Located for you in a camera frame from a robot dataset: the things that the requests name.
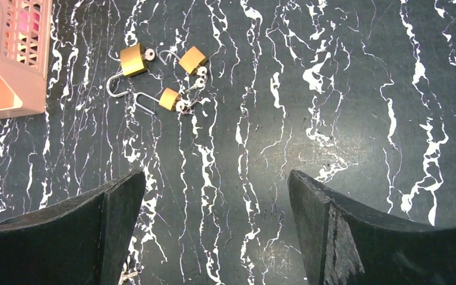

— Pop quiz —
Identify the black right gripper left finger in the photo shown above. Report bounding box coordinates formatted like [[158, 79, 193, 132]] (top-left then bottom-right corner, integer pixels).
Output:
[[0, 170, 146, 284]]

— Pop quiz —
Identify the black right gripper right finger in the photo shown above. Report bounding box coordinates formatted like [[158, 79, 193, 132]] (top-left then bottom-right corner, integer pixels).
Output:
[[288, 170, 456, 284]]

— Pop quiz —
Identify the large brass padlock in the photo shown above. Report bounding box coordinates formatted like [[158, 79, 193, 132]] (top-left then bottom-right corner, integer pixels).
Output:
[[106, 43, 157, 98]]

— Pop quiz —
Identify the small brass padlock upper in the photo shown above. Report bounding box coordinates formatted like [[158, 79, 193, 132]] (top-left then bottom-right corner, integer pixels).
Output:
[[158, 46, 208, 75]]

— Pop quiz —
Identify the orange plastic file organizer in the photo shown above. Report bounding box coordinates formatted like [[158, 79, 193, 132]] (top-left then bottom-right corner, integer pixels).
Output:
[[0, 0, 53, 119]]

